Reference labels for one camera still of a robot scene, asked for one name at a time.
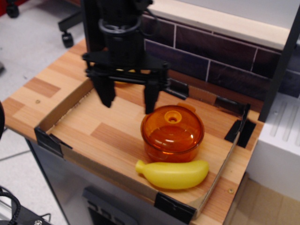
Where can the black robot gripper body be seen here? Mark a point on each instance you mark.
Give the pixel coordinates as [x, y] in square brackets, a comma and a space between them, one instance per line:
[125, 59]

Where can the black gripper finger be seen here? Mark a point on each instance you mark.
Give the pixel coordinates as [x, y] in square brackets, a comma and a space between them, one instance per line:
[151, 93]
[104, 87]

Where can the orange transparent pot lid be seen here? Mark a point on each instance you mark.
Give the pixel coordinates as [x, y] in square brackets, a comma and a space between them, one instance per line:
[172, 127]

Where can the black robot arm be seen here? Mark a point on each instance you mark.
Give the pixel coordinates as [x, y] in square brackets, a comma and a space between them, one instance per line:
[117, 11]

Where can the orange transparent plastic pot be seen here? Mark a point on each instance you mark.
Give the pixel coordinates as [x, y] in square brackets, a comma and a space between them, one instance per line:
[172, 150]

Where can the yellow plastic potato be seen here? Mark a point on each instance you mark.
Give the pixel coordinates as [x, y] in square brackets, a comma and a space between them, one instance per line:
[124, 84]

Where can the cardboard fence with black tape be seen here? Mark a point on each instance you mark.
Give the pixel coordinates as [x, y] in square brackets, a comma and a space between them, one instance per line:
[81, 143]

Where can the yellow plastic banana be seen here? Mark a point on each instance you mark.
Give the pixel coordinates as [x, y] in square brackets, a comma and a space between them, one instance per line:
[174, 176]

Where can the grey toy oven front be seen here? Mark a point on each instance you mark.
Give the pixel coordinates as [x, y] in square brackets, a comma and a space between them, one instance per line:
[102, 212]

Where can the black office chair base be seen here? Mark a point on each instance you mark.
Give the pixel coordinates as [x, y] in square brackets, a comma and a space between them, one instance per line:
[12, 11]

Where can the white toy sink counter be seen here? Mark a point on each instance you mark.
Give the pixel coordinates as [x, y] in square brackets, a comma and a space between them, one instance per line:
[275, 162]

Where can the black upright post left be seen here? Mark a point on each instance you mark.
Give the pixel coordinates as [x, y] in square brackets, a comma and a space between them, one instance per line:
[91, 15]

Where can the grey upright post right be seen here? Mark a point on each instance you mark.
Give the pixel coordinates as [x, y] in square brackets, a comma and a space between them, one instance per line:
[281, 67]

